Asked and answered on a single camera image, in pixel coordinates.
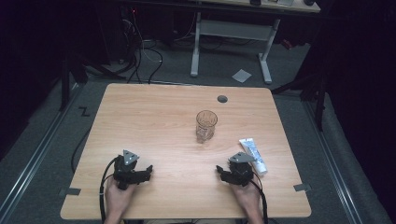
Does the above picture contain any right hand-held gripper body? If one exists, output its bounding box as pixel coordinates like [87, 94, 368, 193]
[222, 151, 258, 188]

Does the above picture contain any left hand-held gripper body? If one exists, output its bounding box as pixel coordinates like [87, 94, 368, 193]
[112, 149, 148, 191]

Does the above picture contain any white toothpaste tube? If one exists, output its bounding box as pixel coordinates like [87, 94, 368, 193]
[238, 137, 269, 176]

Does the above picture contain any clear glass cup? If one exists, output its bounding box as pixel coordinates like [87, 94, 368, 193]
[194, 109, 219, 145]

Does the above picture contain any person's left hand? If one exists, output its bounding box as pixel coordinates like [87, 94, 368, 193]
[104, 178, 136, 217]

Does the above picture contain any person's right hand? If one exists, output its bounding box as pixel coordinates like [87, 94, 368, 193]
[231, 181, 263, 217]

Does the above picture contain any grey tape strip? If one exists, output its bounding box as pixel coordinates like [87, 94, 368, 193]
[292, 183, 312, 192]
[58, 187, 82, 197]

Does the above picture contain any grey paper sheet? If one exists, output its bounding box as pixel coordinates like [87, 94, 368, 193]
[231, 68, 253, 84]

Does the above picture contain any black metal stand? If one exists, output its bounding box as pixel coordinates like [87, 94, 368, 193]
[270, 60, 329, 133]
[58, 55, 127, 112]

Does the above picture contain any white-legged wooden desk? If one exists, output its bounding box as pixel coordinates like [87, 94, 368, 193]
[189, 0, 321, 85]

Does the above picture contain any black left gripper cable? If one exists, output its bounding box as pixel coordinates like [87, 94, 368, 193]
[98, 156, 121, 224]

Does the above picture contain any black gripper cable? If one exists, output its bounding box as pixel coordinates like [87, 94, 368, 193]
[98, 156, 121, 224]
[248, 173, 270, 224]

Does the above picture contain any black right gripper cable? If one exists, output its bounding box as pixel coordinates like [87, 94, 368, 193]
[248, 173, 270, 224]

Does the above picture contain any thin black floor cable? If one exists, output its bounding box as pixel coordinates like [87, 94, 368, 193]
[70, 126, 93, 174]

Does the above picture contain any metal floor rail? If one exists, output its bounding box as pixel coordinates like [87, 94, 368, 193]
[0, 83, 86, 224]
[303, 100, 364, 224]

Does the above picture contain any black floor cable loop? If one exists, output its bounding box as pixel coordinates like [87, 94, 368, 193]
[147, 48, 164, 85]

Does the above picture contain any bundle of dark cables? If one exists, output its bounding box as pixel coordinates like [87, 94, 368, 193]
[120, 7, 145, 84]

